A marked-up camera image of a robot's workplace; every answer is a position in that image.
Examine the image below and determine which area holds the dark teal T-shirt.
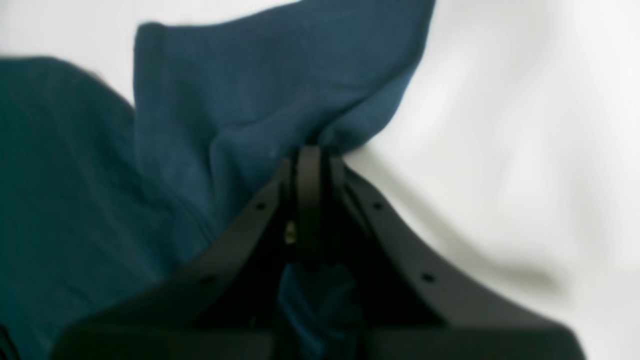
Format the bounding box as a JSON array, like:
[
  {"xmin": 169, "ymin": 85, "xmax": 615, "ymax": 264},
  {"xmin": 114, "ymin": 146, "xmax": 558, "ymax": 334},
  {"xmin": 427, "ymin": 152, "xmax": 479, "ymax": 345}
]
[{"xmin": 1, "ymin": 0, "xmax": 435, "ymax": 360}]

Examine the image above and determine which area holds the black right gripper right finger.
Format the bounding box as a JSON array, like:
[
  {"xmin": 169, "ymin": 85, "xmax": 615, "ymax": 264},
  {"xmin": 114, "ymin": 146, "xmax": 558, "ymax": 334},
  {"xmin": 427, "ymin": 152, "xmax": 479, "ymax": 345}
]
[{"xmin": 322, "ymin": 155, "xmax": 586, "ymax": 360}]

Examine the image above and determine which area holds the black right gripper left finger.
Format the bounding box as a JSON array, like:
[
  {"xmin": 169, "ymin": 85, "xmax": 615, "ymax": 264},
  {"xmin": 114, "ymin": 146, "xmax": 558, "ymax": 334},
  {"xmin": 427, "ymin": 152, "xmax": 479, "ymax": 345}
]
[{"xmin": 51, "ymin": 146, "xmax": 321, "ymax": 360}]

